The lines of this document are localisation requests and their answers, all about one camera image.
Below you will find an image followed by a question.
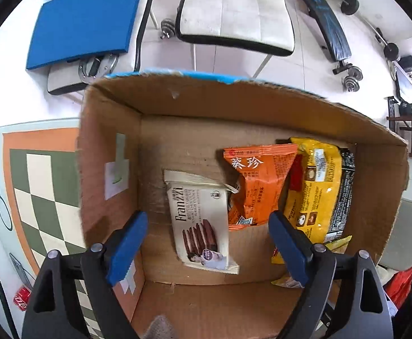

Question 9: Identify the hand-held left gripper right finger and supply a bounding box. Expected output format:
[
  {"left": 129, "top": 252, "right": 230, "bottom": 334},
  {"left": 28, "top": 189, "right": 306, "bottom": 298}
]
[{"left": 268, "top": 210, "right": 393, "bottom": 339}]

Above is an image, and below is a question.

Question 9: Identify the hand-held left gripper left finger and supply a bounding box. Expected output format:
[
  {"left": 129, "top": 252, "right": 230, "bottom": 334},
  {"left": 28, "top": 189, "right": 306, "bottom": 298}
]
[{"left": 22, "top": 210, "right": 149, "bottom": 339}]

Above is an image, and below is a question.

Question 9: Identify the brown cardboard box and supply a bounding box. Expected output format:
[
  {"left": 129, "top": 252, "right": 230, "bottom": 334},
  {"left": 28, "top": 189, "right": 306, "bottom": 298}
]
[{"left": 76, "top": 68, "right": 409, "bottom": 339}]

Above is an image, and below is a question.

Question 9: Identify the small yellow snack packet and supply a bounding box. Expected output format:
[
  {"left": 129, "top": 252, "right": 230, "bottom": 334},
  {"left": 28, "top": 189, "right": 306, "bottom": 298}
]
[{"left": 271, "top": 235, "right": 353, "bottom": 289}]

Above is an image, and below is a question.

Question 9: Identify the large yellow snack packet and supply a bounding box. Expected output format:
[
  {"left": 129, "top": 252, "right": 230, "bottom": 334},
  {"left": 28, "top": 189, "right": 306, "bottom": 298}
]
[{"left": 271, "top": 138, "right": 355, "bottom": 264}]

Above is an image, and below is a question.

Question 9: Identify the orange snack packet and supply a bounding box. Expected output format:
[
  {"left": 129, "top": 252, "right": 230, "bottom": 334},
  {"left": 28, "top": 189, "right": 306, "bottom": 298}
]
[{"left": 223, "top": 143, "right": 298, "bottom": 231}]

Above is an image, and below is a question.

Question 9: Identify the white wafer packet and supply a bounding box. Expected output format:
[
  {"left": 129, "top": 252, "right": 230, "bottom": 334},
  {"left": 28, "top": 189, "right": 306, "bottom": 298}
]
[{"left": 163, "top": 169, "right": 240, "bottom": 275}]

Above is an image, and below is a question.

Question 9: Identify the green checkered mat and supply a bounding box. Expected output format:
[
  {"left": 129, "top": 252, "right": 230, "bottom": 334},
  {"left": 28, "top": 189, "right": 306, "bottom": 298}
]
[{"left": 1, "top": 127, "right": 101, "bottom": 339}]

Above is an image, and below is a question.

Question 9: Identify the red plastic bag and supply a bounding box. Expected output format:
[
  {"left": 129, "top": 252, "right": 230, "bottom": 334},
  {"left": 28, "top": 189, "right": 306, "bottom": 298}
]
[{"left": 384, "top": 265, "right": 412, "bottom": 308}]

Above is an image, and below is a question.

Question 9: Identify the red can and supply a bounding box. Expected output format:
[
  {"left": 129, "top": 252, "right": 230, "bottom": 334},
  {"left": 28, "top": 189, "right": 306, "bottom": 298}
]
[{"left": 13, "top": 286, "right": 32, "bottom": 311}]

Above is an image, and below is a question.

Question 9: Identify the grey chair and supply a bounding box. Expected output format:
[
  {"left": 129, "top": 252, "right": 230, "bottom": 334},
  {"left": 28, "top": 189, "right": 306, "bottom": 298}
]
[{"left": 379, "top": 198, "right": 412, "bottom": 272}]

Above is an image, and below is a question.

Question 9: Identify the white chair with cushion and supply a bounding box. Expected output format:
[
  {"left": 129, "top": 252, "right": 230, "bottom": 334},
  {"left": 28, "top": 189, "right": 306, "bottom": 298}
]
[{"left": 44, "top": 0, "right": 154, "bottom": 96}]

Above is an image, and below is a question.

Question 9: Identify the chrome dumbbell with black stand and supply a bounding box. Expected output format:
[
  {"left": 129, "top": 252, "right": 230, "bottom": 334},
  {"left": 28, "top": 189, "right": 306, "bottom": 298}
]
[{"left": 342, "top": 66, "right": 363, "bottom": 92}]

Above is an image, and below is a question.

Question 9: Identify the small chrome dumbbell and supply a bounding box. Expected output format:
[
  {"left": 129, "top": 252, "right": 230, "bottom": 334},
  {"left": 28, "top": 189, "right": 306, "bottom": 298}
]
[{"left": 161, "top": 18, "right": 177, "bottom": 40}]

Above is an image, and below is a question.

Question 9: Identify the blue seat cushion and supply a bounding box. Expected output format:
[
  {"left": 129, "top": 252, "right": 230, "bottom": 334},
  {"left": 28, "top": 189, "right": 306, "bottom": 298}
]
[{"left": 25, "top": 0, "right": 145, "bottom": 71}]

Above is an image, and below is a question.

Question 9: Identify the black weight bench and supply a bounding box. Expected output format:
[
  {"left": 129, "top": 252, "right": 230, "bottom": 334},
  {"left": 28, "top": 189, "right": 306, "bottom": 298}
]
[{"left": 287, "top": 0, "right": 353, "bottom": 75}]

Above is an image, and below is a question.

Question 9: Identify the white padded chair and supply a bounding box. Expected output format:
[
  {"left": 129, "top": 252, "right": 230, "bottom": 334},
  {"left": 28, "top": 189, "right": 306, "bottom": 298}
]
[{"left": 175, "top": 0, "right": 296, "bottom": 78}]

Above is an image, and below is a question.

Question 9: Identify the barbell with black plates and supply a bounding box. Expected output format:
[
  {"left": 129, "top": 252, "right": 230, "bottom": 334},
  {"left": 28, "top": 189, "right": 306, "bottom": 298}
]
[{"left": 341, "top": 0, "right": 400, "bottom": 61}]

